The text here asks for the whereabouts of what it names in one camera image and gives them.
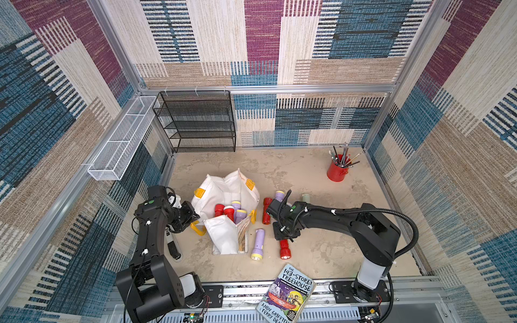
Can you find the red flashlight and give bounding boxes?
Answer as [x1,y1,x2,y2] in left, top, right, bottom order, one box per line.
[224,205,235,222]
[214,204,225,217]
[280,240,292,260]
[262,197,273,225]

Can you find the purple flashlight lone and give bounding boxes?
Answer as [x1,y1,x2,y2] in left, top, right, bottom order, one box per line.
[250,228,265,261]

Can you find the white tote bag yellow handles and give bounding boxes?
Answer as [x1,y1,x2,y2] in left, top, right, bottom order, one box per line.
[191,170,260,255]

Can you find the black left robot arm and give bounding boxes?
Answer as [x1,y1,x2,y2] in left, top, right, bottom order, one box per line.
[116,185,207,322]

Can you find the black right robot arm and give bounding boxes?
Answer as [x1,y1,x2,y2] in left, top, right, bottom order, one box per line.
[266,191,420,302]

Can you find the treehouse paperback book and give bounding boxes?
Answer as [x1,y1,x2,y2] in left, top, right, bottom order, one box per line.
[256,264,316,323]

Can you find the red pencil cup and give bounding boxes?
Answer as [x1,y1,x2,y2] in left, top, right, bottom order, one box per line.
[327,154,349,182]

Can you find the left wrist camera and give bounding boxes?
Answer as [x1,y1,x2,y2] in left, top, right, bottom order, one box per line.
[168,193,182,209]

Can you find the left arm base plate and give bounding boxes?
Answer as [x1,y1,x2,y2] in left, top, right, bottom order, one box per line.
[198,284,224,310]

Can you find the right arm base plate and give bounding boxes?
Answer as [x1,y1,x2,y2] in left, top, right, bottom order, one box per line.
[329,280,392,304]

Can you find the white wire mesh basket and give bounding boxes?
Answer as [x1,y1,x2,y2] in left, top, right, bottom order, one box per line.
[88,96,157,181]

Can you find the black wire mesh shelf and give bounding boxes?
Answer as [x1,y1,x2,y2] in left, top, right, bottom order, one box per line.
[153,90,236,153]

